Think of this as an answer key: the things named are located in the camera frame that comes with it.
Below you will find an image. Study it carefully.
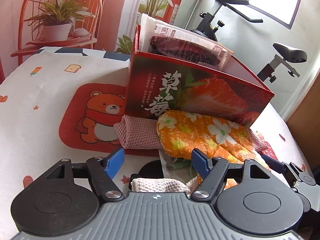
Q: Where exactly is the bagged green cable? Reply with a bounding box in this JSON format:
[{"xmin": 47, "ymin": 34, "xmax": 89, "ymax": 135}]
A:
[{"xmin": 158, "ymin": 149, "xmax": 198, "ymax": 181}]

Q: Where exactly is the pink knitted cloth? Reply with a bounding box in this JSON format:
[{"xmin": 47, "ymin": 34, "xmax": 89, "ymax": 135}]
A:
[{"xmin": 114, "ymin": 115, "xmax": 267, "ymax": 152}]

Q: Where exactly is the orange floral fabric mitt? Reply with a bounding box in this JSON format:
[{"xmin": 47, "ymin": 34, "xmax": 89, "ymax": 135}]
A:
[{"xmin": 156, "ymin": 109, "xmax": 258, "ymax": 190}]

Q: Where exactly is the cream knitted cloth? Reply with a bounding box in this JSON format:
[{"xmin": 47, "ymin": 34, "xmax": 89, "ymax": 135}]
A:
[{"xmin": 131, "ymin": 177, "xmax": 199, "ymax": 196}]

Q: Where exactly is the printed room backdrop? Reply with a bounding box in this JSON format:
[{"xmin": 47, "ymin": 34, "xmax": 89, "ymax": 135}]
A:
[{"xmin": 1, "ymin": 0, "xmax": 182, "ymax": 79}]

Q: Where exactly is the black round object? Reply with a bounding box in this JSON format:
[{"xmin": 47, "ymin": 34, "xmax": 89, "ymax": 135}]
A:
[{"xmin": 129, "ymin": 160, "xmax": 164, "ymax": 190}]

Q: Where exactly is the red bear mat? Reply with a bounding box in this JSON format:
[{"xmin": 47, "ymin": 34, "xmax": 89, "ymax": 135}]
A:
[{"xmin": 58, "ymin": 82, "xmax": 161, "ymax": 158}]

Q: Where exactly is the red strawberry cardboard box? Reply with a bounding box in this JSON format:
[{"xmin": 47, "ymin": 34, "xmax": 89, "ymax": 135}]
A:
[{"xmin": 124, "ymin": 27, "xmax": 274, "ymax": 127}]

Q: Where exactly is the white patterned tablecloth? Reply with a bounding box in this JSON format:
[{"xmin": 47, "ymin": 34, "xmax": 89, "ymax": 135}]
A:
[{"xmin": 1, "ymin": 49, "xmax": 319, "ymax": 239}]

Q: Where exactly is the black exercise bike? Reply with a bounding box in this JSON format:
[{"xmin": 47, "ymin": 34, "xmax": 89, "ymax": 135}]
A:
[{"xmin": 184, "ymin": 0, "xmax": 308, "ymax": 83}]

